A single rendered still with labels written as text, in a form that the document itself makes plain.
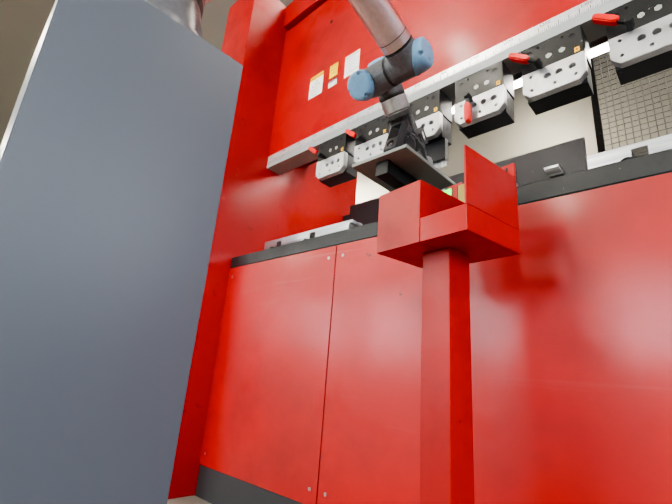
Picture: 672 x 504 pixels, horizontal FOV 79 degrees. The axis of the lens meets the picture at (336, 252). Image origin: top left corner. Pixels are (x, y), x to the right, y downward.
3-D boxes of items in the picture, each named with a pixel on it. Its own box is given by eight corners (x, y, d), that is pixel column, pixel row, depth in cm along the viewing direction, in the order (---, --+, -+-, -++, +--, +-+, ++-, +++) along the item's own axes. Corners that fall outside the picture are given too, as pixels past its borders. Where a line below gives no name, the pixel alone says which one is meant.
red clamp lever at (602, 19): (593, 10, 99) (635, 14, 92) (597, 21, 102) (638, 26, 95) (588, 17, 99) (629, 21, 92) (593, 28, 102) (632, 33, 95)
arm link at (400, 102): (397, 94, 112) (374, 106, 118) (403, 111, 113) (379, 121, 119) (409, 91, 118) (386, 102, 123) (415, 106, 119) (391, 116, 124)
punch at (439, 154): (417, 173, 133) (417, 147, 135) (420, 175, 134) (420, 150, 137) (445, 164, 126) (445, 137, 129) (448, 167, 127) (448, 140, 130)
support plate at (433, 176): (351, 167, 114) (351, 164, 114) (404, 200, 132) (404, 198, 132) (406, 146, 102) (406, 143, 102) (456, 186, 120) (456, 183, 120)
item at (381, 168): (372, 238, 104) (375, 163, 111) (404, 253, 114) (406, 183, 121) (384, 235, 102) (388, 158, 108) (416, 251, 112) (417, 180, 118)
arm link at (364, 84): (374, 58, 99) (395, 54, 107) (340, 78, 107) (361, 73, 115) (385, 90, 101) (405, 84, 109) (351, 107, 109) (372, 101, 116)
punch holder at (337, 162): (314, 179, 163) (318, 143, 168) (329, 187, 169) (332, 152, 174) (342, 169, 153) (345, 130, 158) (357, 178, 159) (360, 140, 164)
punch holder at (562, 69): (523, 100, 110) (519, 50, 115) (534, 116, 115) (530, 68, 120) (587, 75, 100) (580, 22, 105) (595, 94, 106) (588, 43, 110)
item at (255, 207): (135, 483, 154) (229, 7, 222) (302, 463, 212) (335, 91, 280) (166, 499, 137) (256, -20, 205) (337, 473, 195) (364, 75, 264)
